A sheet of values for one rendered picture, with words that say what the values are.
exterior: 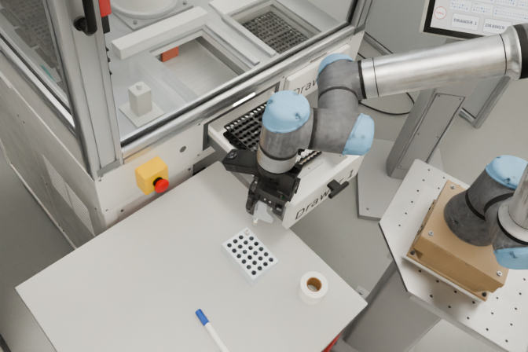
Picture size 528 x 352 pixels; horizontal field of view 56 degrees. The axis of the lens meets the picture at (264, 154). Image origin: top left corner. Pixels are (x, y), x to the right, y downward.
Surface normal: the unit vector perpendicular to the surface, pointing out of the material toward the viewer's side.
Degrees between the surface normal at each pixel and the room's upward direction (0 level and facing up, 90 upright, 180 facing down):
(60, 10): 90
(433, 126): 90
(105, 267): 0
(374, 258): 0
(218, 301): 0
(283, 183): 90
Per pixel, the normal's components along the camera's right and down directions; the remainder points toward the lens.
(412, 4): -0.78, 0.41
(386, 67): -0.30, -0.24
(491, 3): 0.00, 0.18
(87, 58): 0.69, 0.61
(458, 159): 0.12, -0.63
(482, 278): -0.53, 0.61
